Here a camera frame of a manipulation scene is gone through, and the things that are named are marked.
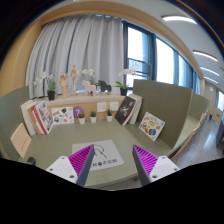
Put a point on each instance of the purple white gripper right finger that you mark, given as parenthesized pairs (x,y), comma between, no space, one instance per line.
(151,167)

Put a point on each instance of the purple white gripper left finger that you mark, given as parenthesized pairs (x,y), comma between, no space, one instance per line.
(74,168)

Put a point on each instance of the black computer mouse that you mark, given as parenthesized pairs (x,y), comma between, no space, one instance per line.
(31,161)

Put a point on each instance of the colourful illustrated card right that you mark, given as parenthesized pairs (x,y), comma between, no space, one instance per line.
(151,126)

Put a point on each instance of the small potted plant left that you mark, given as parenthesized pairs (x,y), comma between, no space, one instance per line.
(81,118)

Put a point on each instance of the small potted plant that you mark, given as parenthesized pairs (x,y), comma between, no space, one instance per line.
(93,117)
(81,118)
(109,115)

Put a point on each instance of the sticker collage card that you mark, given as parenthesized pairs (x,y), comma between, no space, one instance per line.
(62,115)

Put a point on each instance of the white book behind black book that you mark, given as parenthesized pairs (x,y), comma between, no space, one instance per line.
(138,102)

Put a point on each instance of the small potted plant middle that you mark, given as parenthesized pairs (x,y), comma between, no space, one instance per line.
(93,117)

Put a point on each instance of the purple round number sign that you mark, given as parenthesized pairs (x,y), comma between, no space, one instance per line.
(78,112)

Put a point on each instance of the wooden shelf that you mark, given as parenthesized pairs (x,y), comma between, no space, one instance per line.
(88,103)

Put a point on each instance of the small potted plant right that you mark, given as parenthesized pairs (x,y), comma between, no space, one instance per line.
(109,115)

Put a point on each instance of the beige notebook leaning left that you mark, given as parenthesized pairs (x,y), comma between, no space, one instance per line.
(21,140)

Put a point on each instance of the black book leaning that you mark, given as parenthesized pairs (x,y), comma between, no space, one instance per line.
(125,109)

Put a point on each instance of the green desk partition right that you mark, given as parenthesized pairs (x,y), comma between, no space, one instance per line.
(170,103)

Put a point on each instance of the red white magazine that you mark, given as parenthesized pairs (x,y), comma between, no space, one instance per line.
(43,117)

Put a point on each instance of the white orchid black pot left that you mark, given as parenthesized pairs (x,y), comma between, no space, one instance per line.
(51,84)

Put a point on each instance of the white orchid black pot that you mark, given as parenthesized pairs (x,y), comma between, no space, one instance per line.
(123,86)
(51,84)

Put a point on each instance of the white books stack left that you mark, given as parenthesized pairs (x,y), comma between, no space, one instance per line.
(27,119)

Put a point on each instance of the pink wooden horse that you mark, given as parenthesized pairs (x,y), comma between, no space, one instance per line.
(89,88)

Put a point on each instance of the white orchid black pot right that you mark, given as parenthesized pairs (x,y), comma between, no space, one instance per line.
(123,86)

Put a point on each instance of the black wooden horse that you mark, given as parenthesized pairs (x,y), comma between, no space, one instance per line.
(104,86)

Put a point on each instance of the wooden hand model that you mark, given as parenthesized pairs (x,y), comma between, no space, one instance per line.
(63,81)

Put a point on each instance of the wooden mannequin figure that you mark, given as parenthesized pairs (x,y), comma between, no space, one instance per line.
(74,75)

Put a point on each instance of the white orchid middle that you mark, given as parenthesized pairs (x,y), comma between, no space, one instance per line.
(90,74)

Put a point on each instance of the grey curtain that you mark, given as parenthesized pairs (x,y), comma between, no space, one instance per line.
(77,42)

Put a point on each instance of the white wall socket left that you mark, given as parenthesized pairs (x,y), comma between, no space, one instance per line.
(101,106)

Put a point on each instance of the white wall socket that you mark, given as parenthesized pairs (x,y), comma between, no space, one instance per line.
(101,106)
(114,106)

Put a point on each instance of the white wall socket right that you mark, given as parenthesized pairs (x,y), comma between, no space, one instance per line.
(114,106)

